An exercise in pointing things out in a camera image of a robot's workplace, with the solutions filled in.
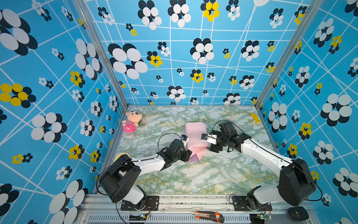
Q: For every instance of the yellow tape piece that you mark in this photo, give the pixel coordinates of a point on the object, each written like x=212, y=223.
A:
x=255, y=118

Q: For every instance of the black computer mouse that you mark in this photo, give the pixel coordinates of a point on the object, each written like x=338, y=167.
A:
x=298, y=213

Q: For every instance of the purple wrapping paper sheet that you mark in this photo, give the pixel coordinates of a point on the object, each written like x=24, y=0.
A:
x=195, y=144

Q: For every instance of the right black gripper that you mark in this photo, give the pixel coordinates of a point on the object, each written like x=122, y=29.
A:
x=214, y=148

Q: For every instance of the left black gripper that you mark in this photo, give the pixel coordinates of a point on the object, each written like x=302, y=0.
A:
x=187, y=155

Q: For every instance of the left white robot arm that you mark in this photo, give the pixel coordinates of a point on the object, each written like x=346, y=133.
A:
x=118, y=179

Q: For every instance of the pink plush doll toy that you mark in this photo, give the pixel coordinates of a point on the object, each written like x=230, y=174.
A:
x=132, y=122

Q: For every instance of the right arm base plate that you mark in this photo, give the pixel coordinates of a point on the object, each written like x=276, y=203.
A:
x=249, y=202

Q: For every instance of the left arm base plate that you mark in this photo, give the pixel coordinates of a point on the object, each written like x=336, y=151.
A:
x=140, y=203

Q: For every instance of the red black utility knife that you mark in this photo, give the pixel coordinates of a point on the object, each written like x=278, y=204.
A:
x=209, y=215

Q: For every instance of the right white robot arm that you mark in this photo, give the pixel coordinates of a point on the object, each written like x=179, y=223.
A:
x=295, y=180

